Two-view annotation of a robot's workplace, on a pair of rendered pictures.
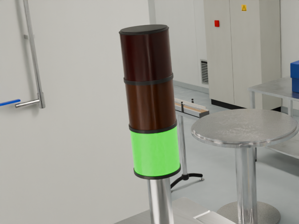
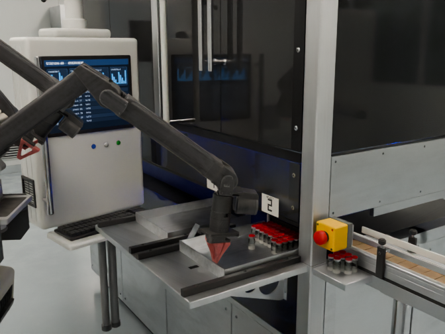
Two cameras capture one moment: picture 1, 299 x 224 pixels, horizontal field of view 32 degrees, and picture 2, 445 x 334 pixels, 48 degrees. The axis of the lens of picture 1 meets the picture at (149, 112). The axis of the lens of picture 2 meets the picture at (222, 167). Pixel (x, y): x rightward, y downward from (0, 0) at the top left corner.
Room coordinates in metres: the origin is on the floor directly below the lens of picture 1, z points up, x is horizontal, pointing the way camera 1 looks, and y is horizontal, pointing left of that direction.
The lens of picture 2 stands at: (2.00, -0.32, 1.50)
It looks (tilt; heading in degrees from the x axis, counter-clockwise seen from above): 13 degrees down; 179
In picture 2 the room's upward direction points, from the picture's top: straight up
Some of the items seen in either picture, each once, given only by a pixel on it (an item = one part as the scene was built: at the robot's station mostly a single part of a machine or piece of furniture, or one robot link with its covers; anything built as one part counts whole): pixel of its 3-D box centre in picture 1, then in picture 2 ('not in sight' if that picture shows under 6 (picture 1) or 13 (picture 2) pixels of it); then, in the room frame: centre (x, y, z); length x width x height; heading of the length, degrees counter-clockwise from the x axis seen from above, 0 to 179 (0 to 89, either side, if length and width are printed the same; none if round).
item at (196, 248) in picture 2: not in sight; (246, 247); (0.52, -0.22, 0.90); 0.34 x 0.26 x 0.04; 122
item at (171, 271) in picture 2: not in sight; (200, 242); (0.42, -0.37, 0.87); 0.70 x 0.48 x 0.02; 32
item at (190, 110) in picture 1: (112, 85); not in sight; (6.29, 0.42, 0.92); 3.60 x 0.15 x 0.16; 32
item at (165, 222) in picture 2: not in sight; (193, 217); (0.24, -0.40, 0.90); 0.34 x 0.26 x 0.04; 122
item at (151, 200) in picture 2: not in sight; (155, 218); (-0.25, -0.59, 0.73); 1.98 x 0.01 x 0.25; 32
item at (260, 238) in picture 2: not in sight; (269, 239); (0.48, -0.14, 0.90); 0.18 x 0.02 x 0.05; 32
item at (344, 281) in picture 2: not in sight; (345, 273); (0.66, 0.06, 0.87); 0.14 x 0.13 x 0.02; 122
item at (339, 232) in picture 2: not in sight; (333, 234); (0.67, 0.02, 0.99); 0.08 x 0.07 x 0.07; 122
